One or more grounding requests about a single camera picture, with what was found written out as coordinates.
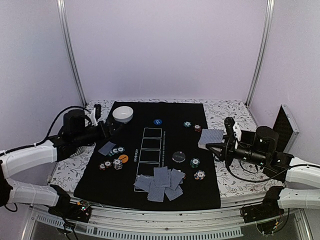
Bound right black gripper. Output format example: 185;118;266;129
206;134;268;167

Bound blue card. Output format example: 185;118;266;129
98;141;116;156

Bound spread teal poker chips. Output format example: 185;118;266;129
107;146;125;157

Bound blue playing card deck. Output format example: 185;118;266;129
197;129;224;150

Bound orange big blind button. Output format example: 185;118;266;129
118;154;129;164

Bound teal poker chip stack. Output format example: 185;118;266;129
189;158;200;169

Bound orange chip pair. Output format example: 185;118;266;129
98;160;112;171

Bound orange chip stack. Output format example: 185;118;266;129
193;124;202;132

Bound black dealer button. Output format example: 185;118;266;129
172;151;186;163

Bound blue small blind button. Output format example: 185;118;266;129
153;118;163;126

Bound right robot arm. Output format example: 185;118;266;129
205;125;320;218

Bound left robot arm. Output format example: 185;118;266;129
0;106;128;217

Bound white ceramic bowl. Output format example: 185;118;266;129
112;106;134;124

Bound black poker felt mat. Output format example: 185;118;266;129
73;102;221;211

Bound aluminium poker case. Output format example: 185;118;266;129
272;104;300;153

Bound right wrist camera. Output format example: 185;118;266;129
224;117;242;149

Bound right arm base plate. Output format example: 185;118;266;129
240;199;285;223

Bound front aluminium rail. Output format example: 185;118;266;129
21;193;317;240

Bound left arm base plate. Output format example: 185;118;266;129
48;201;92;223

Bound left aluminium frame post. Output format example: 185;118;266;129
56;0;87;106

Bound aluminium frame post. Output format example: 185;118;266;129
56;0;87;106
245;0;275;108

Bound right aluminium frame post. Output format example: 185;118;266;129
245;0;275;108

